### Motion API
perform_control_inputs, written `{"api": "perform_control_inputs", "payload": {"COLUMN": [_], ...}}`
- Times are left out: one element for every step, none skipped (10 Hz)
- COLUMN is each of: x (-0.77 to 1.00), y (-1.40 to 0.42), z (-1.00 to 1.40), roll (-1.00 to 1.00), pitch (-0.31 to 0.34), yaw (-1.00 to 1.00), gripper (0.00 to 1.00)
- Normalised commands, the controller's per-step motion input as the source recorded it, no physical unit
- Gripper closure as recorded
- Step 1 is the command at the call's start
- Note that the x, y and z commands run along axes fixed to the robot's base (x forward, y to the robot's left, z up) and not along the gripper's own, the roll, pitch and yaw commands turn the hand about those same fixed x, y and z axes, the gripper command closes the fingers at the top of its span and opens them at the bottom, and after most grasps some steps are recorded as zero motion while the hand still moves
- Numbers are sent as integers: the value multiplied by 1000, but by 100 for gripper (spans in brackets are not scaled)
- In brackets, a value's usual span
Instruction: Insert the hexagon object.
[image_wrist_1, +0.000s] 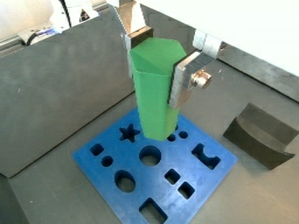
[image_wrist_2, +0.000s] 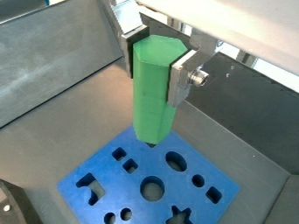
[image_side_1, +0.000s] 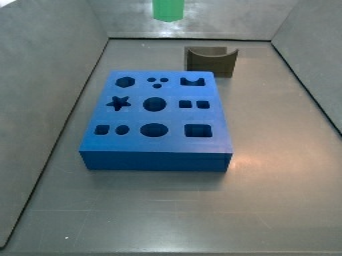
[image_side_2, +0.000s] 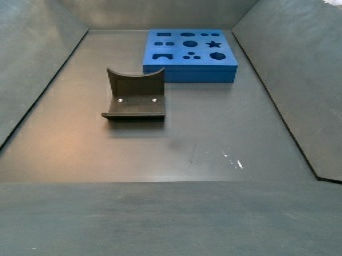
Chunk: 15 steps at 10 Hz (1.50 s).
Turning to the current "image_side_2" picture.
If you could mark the black curved holder bracket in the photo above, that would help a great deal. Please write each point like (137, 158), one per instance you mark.
(138, 96)

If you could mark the blue shape sorting block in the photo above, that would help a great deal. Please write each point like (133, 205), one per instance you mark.
(194, 55)

